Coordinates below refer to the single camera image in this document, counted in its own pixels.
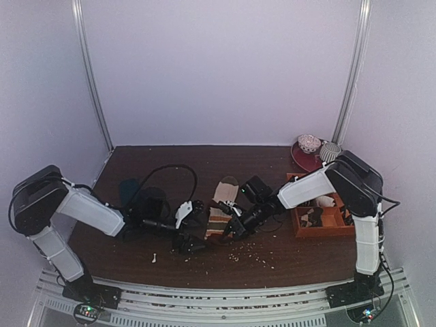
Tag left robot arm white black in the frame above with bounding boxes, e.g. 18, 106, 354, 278
7, 165, 206, 302

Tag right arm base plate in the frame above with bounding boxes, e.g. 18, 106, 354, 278
325, 281, 384, 309

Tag wooden compartment tray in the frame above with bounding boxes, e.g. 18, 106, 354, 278
291, 193, 355, 238

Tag grey striped cup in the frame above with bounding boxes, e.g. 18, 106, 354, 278
320, 142, 342, 164

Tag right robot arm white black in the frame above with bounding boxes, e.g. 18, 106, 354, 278
218, 151, 384, 301

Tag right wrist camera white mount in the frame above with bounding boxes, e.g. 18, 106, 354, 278
224, 200, 244, 217

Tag dark teal patterned sock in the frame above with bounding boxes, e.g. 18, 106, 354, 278
119, 178, 139, 208

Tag aluminium frame post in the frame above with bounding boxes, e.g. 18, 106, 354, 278
72, 0, 114, 153
332, 0, 372, 146

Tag right aluminium frame post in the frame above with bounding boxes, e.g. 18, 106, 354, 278
332, 0, 372, 146

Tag white dotted bowl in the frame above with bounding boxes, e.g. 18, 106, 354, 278
298, 134, 322, 154

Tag red round plate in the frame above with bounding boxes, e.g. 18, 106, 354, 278
291, 139, 333, 172

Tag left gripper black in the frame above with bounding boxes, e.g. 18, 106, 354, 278
143, 215, 211, 255

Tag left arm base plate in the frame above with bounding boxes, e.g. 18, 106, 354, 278
62, 284, 122, 309

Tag left aluminium frame post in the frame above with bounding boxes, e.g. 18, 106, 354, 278
72, 0, 114, 153

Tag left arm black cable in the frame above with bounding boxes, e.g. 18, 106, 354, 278
129, 164, 199, 212

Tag cream striped knitted sock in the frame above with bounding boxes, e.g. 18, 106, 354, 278
204, 176, 239, 243

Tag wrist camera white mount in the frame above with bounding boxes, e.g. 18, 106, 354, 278
174, 201, 193, 230
224, 200, 244, 217

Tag aluminium front rail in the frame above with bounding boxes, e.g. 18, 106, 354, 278
29, 267, 420, 327

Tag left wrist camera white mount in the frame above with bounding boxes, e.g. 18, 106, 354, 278
174, 201, 193, 230

